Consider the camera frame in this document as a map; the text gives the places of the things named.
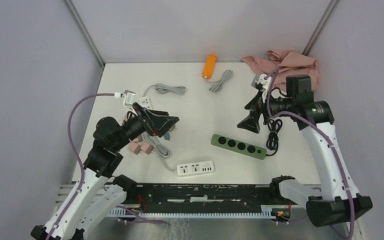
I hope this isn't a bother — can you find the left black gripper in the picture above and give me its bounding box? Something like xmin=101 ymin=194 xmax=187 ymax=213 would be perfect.
xmin=113 ymin=102 xmax=180 ymax=151

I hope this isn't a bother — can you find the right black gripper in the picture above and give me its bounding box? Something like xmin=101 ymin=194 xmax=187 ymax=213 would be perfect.
xmin=237 ymin=88 xmax=296 ymax=133

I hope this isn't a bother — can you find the teal plug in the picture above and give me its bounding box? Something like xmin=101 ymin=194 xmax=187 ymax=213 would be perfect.
xmin=163 ymin=132 xmax=171 ymax=141

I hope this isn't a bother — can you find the small white power strip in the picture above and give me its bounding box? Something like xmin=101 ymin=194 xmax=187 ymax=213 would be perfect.
xmin=138 ymin=96 xmax=153 ymax=110

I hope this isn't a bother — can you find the pink plug from orange strip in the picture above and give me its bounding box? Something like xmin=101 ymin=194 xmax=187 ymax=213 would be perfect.
xmin=132 ymin=135 xmax=143 ymax=143

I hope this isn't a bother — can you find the dark green power strip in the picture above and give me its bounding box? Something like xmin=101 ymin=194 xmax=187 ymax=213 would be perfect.
xmin=210 ymin=134 xmax=267 ymax=160

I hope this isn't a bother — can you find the orange power strip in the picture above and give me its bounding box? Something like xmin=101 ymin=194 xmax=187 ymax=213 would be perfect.
xmin=201 ymin=54 xmax=217 ymax=80

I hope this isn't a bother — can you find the long white power strip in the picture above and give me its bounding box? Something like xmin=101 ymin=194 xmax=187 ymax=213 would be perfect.
xmin=176 ymin=160 xmax=215 ymax=177

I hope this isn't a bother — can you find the yellow plug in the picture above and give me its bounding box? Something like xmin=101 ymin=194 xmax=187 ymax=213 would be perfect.
xmin=169 ymin=125 xmax=176 ymax=132

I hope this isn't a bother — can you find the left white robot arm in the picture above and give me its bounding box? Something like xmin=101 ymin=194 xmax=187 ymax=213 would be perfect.
xmin=30 ymin=102 xmax=180 ymax=240

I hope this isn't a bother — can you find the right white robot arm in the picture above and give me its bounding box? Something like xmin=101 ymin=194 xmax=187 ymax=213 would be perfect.
xmin=237 ymin=74 xmax=373 ymax=227

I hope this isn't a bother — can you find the pink crumpled cloth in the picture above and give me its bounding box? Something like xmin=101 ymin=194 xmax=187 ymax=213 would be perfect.
xmin=241 ymin=49 xmax=320 ymax=91

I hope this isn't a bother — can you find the grey cable of white strip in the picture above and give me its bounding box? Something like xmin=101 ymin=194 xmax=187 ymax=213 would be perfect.
xmin=142 ymin=132 xmax=179 ymax=172

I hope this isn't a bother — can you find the grey cable of small strip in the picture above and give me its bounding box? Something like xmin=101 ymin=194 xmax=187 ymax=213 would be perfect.
xmin=143 ymin=83 xmax=188 ymax=99

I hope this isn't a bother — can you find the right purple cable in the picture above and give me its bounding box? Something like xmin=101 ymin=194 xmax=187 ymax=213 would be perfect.
xmin=264 ymin=67 xmax=356 ymax=240

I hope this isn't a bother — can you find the purple cable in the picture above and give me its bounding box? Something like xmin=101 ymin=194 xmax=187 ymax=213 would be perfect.
xmin=44 ymin=93 xmax=166 ymax=240
xmin=264 ymin=67 xmax=356 ymax=240

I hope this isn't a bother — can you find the black power cable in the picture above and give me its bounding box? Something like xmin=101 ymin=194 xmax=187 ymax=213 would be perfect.
xmin=264 ymin=118 xmax=284 ymax=157

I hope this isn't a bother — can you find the grey cable of orange strip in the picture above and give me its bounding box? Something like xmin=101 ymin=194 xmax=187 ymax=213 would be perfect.
xmin=206 ymin=69 xmax=234 ymax=93

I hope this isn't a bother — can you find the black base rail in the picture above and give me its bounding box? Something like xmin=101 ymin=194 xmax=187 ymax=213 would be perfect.
xmin=124 ymin=183 xmax=296 ymax=214

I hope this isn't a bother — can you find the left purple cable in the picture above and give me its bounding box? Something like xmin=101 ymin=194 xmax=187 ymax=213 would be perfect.
xmin=44 ymin=93 xmax=166 ymax=240

